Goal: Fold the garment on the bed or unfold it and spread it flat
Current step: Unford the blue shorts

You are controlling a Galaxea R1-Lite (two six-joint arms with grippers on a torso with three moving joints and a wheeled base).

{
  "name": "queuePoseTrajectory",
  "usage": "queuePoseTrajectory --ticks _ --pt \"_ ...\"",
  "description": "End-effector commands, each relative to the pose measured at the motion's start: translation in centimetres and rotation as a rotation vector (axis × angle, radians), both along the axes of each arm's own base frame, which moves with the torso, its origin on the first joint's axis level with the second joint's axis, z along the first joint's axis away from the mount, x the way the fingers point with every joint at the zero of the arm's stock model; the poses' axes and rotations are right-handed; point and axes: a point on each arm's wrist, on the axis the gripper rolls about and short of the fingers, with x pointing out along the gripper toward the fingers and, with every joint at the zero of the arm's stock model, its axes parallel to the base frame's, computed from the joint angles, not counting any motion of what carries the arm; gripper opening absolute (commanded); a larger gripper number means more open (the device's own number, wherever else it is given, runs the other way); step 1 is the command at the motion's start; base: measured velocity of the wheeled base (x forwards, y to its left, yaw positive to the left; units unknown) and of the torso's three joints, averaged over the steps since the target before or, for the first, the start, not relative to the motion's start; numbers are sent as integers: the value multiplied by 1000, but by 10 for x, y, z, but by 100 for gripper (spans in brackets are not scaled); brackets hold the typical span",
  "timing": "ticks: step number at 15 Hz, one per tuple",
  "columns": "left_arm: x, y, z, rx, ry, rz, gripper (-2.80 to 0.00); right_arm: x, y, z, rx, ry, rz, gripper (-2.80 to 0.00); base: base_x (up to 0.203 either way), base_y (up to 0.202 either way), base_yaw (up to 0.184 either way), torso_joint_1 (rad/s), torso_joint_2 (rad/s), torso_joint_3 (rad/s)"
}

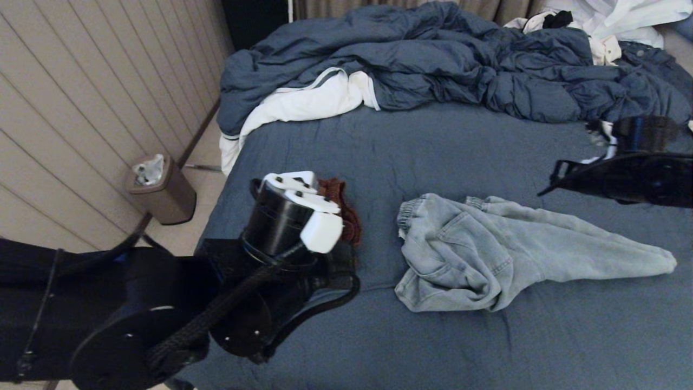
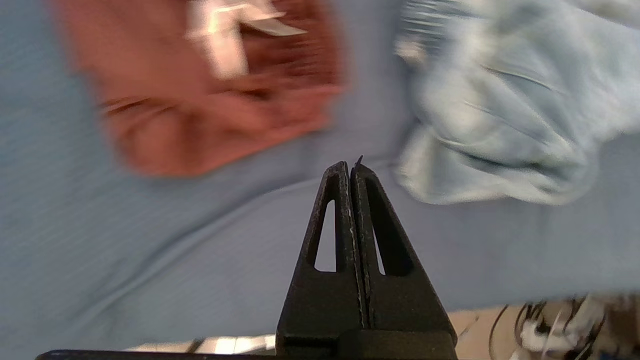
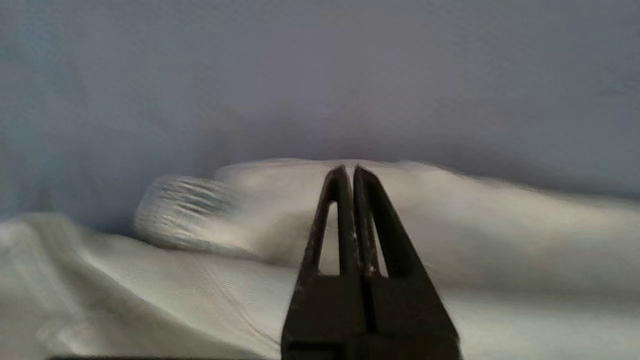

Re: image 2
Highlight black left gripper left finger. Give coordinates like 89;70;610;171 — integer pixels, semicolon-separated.
276;161;369;358

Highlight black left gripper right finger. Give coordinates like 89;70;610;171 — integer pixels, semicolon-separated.
351;164;458;358

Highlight light blue denim shorts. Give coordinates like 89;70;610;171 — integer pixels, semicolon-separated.
392;0;640;206

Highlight rust brown drawstring shorts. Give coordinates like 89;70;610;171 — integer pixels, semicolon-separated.
50;0;346;177

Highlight white power strip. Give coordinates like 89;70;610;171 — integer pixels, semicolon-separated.
520;300;606;353

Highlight bed with blue sheet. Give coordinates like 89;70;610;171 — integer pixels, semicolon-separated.
0;0;640;360

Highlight black tangled floor cables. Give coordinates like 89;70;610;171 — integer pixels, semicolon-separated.
489;295;640;360

